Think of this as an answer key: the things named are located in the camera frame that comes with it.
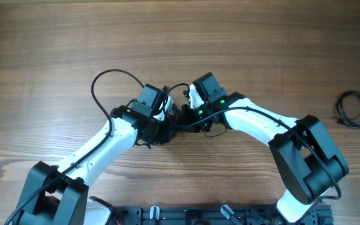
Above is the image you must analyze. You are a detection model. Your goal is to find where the black cable bundle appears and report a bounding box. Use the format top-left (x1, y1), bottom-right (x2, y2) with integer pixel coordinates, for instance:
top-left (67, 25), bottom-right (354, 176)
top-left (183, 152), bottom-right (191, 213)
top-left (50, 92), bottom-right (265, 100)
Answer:
top-left (162, 104), bottom-right (201, 143)

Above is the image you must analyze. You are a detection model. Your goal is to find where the thin black usb cable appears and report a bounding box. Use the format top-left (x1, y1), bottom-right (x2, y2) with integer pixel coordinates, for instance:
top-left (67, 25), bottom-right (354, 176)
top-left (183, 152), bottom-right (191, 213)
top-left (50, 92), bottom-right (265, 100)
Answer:
top-left (331, 89), bottom-right (360, 129)

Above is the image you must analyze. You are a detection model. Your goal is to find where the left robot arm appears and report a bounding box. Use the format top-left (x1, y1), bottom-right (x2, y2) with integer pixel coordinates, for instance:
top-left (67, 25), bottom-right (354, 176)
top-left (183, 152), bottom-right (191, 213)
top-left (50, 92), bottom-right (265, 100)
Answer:
top-left (6, 84), bottom-right (173, 224)

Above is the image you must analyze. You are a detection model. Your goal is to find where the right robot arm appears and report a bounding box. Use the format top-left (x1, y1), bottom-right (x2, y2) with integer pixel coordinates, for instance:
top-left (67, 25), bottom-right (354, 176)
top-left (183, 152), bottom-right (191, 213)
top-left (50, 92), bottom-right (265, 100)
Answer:
top-left (181, 72), bottom-right (349, 224)

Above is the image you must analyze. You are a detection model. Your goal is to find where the left camera black cable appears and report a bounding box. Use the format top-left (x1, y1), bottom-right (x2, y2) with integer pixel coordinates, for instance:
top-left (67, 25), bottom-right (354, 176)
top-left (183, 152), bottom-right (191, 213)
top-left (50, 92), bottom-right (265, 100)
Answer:
top-left (4, 69), bottom-right (145, 225)

